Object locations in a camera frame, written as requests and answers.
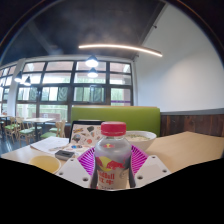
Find green upholstered bench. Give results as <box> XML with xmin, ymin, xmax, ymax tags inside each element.
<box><xmin>70</xmin><ymin>105</ymin><xmax>162</xmax><ymax>138</ymax></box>

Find dark phone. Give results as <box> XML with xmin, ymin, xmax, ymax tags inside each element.
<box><xmin>54</xmin><ymin>149</ymin><xmax>76</xmax><ymax>162</ymax></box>

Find clear red-capped drink bottle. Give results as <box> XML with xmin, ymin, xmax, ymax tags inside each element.
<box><xmin>89</xmin><ymin>121</ymin><xmax>137</xmax><ymax>191</ymax></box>

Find long curved linear light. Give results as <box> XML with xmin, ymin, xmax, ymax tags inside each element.
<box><xmin>78</xmin><ymin>43</ymin><xmax>164</xmax><ymax>58</ymax></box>

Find yellow mug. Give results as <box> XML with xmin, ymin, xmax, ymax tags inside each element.
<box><xmin>28</xmin><ymin>154</ymin><xmax>62</xmax><ymax>175</ymax></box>

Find white paper sheet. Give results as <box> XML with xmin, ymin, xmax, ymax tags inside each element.
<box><xmin>29</xmin><ymin>135</ymin><xmax>70</xmax><ymax>155</ymax></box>

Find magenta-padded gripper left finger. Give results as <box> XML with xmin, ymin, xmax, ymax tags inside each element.
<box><xmin>54</xmin><ymin>146</ymin><xmax>97</xmax><ymax>189</ymax></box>

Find wooden dining table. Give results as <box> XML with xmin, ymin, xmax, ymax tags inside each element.
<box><xmin>23</xmin><ymin>117</ymin><xmax>56</xmax><ymax>141</ymax></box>

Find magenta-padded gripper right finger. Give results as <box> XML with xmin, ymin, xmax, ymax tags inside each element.
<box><xmin>129</xmin><ymin>144</ymin><xmax>172</xmax><ymax>188</ymax></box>

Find black-framed window wall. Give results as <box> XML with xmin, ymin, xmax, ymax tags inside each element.
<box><xmin>0</xmin><ymin>59</ymin><xmax>134</xmax><ymax>121</ymax></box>

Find group of pendant lamps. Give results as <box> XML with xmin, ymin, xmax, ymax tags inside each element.
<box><xmin>13</xmin><ymin>54</ymin><xmax>100</xmax><ymax>87</ymax></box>

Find sticker-covered black tablet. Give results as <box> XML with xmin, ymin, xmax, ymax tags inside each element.
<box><xmin>68</xmin><ymin>119</ymin><xmax>104</xmax><ymax>148</ymax></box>

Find group of green-seated wooden chairs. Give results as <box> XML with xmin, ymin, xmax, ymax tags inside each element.
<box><xmin>0</xmin><ymin>116</ymin><xmax>67</xmax><ymax>148</ymax></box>

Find white bowl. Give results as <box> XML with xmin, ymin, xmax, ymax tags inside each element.
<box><xmin>124</xmin><ymin>130</ymin><xmax>158</xmax><ymax>153</ymax></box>

